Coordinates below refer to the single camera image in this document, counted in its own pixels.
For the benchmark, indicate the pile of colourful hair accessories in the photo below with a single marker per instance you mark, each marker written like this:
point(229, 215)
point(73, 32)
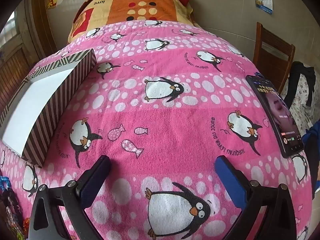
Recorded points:
point(12, 205)

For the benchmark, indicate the floral cloth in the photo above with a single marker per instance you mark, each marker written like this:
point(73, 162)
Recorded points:
point(300, 115)

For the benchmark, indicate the striped cardboard box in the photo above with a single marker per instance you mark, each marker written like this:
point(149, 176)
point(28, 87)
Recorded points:
point(32, 100)

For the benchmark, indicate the wooden chair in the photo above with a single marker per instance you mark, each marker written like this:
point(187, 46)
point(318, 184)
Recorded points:
point(272, 60)

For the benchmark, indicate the black smartphone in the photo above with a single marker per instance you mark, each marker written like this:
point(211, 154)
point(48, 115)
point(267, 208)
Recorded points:
point(277, 115)

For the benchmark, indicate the pink penguin print blanket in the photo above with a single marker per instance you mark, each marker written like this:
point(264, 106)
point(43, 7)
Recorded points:
point(162, 130)

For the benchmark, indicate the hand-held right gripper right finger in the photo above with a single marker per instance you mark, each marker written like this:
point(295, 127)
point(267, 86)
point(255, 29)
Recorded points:
point(231, 180)

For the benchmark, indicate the wooden wall panel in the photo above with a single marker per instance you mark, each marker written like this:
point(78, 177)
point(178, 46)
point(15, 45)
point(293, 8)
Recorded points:
point(15, 72)

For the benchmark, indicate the blue clothing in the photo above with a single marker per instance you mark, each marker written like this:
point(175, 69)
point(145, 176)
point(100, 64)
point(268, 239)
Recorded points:
point(313, 142)

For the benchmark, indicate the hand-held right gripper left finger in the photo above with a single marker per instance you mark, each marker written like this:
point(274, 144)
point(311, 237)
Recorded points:
point(96, 177)

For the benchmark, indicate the window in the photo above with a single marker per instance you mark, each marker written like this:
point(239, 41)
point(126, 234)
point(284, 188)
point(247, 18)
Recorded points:
point(10, 27)

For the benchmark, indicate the dark cloth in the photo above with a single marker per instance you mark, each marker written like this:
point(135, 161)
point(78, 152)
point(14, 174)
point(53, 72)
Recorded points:
point(300, 77)

